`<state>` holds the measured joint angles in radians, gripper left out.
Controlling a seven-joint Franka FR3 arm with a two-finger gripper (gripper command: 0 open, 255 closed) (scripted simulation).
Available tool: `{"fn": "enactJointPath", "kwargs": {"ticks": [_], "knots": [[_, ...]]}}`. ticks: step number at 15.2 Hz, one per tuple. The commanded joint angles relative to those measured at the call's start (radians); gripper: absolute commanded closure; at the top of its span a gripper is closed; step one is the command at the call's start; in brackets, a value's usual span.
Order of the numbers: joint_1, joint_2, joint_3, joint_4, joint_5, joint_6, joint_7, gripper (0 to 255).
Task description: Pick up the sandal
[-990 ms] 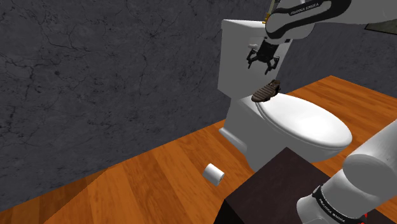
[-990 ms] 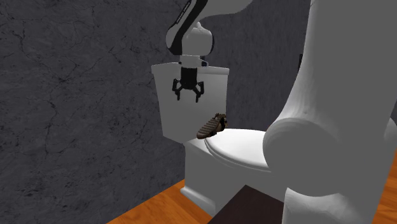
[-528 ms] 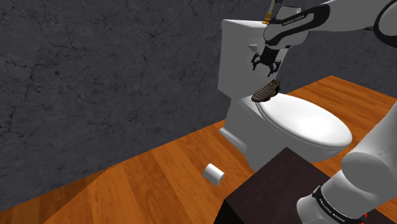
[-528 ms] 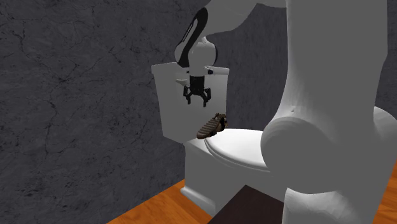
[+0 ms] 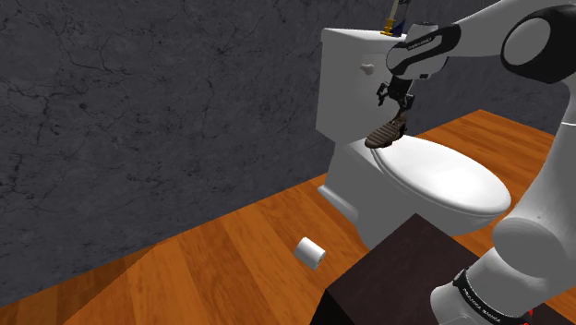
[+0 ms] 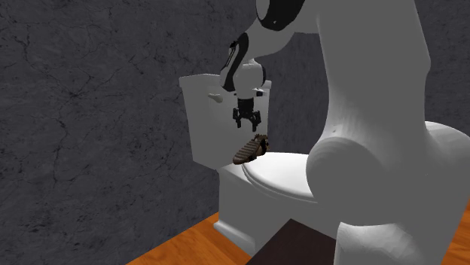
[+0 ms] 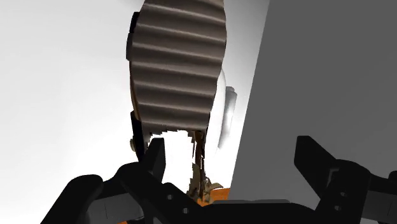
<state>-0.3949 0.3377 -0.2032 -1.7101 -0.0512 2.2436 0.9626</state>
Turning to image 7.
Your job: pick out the orange flat object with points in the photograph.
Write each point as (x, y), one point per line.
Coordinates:
(220, 195)

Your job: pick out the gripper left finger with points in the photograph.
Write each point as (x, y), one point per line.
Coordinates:
(145, 189)

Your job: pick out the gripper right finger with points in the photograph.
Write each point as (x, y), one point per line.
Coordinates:
(347, 186)

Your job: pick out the ribbed brown robot stand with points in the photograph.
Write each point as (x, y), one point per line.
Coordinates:
(176, 62)

